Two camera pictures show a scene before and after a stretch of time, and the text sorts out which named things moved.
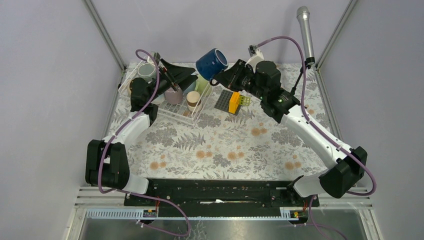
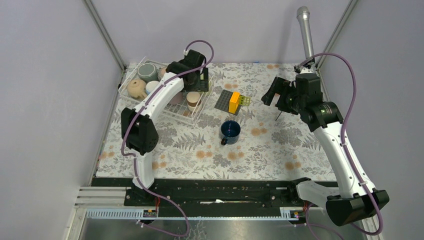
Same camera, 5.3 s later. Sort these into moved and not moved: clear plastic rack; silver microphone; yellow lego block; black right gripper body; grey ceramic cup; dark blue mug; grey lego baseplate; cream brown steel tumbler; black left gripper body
Moved: black left gripper body; dark blue mug; black right gripper body
Not moved: grey ceramic cup; yellow lego block; cream brown steel tumbler; clear plastic rack; silver microphone; grey lego baseplate
